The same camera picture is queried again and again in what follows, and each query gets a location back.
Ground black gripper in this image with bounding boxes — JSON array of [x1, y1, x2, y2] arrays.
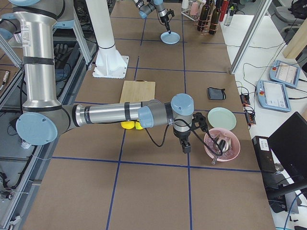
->
[[174, 132, 191, 153], [161, 15, 171, 34]]

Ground light blue plate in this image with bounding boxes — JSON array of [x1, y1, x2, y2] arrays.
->
[[160, 31, 180, 45]]

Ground light green plate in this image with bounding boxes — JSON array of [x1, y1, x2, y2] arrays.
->
[[207, 107, 236, 130]]

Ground white cup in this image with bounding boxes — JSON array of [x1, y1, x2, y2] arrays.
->
[[181, 0, 189, 10]]

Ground pink cup on top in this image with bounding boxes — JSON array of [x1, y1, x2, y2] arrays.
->
[[190, 2, 199, 16]]

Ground pink bowl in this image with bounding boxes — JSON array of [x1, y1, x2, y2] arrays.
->
[[204, 127, 240, 162]]

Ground front dark wine bottle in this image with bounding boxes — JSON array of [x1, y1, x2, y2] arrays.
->
[[197, 0, 214, 32]]

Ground dark wine bottle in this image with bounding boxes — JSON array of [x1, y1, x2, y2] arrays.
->
[[197, 0, 214, 32], [209, 0, 223, 35]]

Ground metal scoop spoon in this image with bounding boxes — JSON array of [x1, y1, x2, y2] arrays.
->
[[212, 134, 232, 165]]

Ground middle dark wine bottle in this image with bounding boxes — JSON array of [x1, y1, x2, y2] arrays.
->
[[209, 0, 223, 35]]

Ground right yellow lemon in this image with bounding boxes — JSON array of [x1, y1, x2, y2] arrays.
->
[[135, 121, 143, 130]]

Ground yellow lemon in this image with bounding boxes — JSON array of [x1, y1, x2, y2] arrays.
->
[[121, 121, 135, 129], [135, 121, 143, 130]]

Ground folded dark grey cloth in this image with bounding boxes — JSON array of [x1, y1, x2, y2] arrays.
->
[[207, 87, 226, 100]]

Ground left yellow lemon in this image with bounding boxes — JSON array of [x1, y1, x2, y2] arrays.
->
[[121, 121, 135, 129]]

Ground red water bottle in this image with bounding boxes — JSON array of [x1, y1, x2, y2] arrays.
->
[[219, 0, 230, 22]]

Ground grey water bottle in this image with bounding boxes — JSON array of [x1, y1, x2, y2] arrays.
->
[[224, 6, 235, 26]]

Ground bamboo cutting board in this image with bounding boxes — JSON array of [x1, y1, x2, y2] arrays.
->
[[119, 80, 156, 103]]

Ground black desktop box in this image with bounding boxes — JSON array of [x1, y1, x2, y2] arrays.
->
[[252, 136, 276, 173]]

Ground near blue teach pendant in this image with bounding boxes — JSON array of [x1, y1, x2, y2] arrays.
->
[[256, 80, 291, 112]]

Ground blue teach pendant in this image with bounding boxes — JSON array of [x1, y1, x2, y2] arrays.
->
[[269, 60, 301, 88], [256, 80, 291, 112]]

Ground black computer monitor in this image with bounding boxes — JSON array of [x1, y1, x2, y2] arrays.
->
[[267, 112, 307, 199]]

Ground far blue teach pendant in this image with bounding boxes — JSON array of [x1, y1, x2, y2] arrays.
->
[[269, 60, 301, 88]]

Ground white wire cup rack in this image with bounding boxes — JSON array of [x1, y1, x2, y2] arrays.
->
[[181, 0, 203, 22]]

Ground copper wire bottle rack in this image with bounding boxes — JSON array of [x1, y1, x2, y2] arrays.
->
[[200, 0, 216, 35]]

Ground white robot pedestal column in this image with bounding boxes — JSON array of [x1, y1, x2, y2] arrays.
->
[[86, 0, 129, 79]]

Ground aluminium frame post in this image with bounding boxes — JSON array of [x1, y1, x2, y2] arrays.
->
[[230, 0, 272, 74]]

